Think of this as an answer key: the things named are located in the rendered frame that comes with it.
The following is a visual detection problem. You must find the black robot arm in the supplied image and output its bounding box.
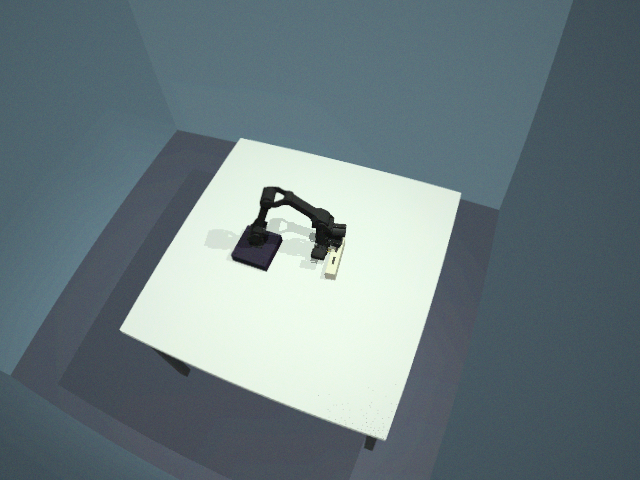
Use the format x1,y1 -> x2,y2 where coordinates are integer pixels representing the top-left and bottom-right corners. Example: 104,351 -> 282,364
247,186 -> 347,249

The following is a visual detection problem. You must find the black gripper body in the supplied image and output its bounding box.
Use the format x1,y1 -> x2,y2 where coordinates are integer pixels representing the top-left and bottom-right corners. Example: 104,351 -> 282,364
311,233 -> 330,261

